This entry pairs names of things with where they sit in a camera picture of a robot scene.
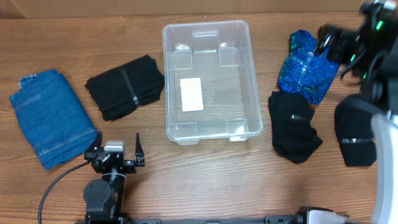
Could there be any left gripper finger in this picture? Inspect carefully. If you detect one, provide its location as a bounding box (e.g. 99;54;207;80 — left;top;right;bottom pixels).
135;133;144;159
86;131;102;155

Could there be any shiny blue sequin cloth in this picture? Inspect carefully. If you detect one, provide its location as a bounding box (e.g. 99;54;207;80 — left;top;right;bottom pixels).
277;30;340;105

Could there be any black cloth bundle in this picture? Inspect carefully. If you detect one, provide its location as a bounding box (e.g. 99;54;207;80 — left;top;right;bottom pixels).
268;91;323;164
334;94;377;167

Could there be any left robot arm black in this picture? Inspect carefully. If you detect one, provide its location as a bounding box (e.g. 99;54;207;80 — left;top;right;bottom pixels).
83;133;145;223

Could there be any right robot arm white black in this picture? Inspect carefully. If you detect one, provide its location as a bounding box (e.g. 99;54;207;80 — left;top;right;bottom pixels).
290;1;397;223

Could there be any folded blue denim cloth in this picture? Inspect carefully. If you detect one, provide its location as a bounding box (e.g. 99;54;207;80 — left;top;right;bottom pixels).
9;69;98;170

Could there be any folded black cloth with band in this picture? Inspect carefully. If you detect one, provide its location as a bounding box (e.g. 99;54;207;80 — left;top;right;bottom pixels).
85;55;165;121

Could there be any white paper label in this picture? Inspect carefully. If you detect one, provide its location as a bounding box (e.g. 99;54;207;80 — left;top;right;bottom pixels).
180;78;203;112

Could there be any clear plastic storage bin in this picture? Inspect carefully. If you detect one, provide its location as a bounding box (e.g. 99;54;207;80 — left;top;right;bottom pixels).
162;20;263;146

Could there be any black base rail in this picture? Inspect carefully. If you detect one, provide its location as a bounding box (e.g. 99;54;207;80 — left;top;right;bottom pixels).
74;214;299;224

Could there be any cardboard wall panel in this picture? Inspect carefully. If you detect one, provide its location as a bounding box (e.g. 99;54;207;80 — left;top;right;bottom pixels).
1;0;362;19

